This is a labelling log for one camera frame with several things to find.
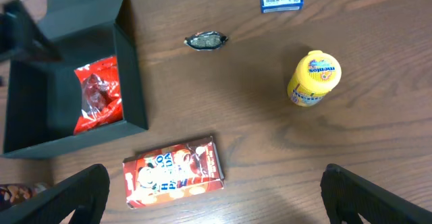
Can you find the orange Hacks candy bag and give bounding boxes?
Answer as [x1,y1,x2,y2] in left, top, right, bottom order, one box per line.
[74,56,123,135]

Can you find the small dark snack wrapper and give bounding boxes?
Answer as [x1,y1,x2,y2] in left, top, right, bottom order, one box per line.
[184,31,229,51]

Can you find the red Pringles can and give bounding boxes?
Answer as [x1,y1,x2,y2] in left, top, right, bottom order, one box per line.
[0,182,50,211]

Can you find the black gift box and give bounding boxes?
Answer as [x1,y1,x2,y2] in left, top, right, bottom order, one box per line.
[3,0,148,159]

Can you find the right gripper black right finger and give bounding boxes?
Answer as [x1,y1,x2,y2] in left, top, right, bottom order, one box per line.
[320,163,431,224]

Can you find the small blue barcode box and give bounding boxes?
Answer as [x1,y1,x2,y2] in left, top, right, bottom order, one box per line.
[260,0,304,13]

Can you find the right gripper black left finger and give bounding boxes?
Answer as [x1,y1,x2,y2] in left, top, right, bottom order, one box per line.
[1,164,110,224]

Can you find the yellow Mentos bottle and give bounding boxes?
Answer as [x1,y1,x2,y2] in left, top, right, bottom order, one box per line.
[287,50,342,107]

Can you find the red Hello Panda box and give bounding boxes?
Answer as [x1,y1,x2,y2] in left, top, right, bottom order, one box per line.
[122,136,224,209]

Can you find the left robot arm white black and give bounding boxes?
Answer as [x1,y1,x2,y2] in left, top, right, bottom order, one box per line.
[1,0,61,62]

